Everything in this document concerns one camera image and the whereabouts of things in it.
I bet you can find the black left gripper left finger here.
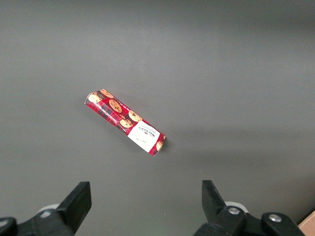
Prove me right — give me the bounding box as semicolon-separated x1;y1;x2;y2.
0;181;93;236

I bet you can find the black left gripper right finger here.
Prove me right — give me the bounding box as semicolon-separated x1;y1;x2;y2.
193;180;306;236

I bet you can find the red tartan cookie box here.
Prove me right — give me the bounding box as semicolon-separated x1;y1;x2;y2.
84;88;166;157

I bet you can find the brown cardboard box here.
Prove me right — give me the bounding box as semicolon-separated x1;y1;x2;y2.
297;208;315;236

